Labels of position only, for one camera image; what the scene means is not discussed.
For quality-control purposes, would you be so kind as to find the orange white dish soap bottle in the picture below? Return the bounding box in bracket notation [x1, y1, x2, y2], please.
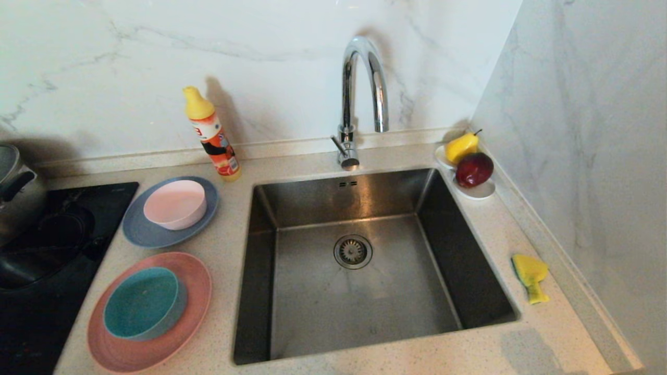
[182, 86, 242, 182]

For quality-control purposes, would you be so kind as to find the stainless steel sink basin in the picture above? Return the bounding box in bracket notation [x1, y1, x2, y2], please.
[232, 167, 521, 366]

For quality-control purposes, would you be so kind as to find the yellow green sponge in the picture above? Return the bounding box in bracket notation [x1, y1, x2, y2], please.
[511, 254, 550, 305]

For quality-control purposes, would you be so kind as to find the round metal drain strainer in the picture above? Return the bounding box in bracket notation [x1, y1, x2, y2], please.
[333, 234, 373, 270]

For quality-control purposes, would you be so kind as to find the chrome gooseneck faucet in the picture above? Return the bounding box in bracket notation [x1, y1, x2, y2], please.
[330, 35, 390, 171]

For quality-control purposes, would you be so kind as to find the yellow pear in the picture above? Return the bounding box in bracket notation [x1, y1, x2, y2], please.
[444, 129, 483, 165]

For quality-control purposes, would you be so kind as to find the dark red apple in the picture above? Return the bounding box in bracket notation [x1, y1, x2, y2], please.
[455, 152, 495, 189]

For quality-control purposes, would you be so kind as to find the small white fruit dish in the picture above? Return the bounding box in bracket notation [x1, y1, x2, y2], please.
[435, 144, 497, 201]

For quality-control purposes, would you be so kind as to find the pink bowl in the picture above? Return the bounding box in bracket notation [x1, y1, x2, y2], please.
[143, 180, 207, 231]

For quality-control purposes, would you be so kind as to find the pink plate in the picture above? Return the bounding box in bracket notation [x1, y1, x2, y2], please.
[87, 252, 213, 373]

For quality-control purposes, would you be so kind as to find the blue grey plate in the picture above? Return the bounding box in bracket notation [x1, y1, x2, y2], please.
[122, 176, 219, 249]

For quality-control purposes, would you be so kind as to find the teal bowl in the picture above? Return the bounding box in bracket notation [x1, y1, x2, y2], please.
[103, 267, 187, 342]

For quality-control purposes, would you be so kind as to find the black induction cooktop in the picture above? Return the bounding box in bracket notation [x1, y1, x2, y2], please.
[0, 181, 140, 375]

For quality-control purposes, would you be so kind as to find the black frying pan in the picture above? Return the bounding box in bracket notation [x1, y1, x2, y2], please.
[0, 208, 95, 290]

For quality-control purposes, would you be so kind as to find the steel cooking pot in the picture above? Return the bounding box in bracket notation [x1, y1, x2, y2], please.
[0, 144, 47, 245]

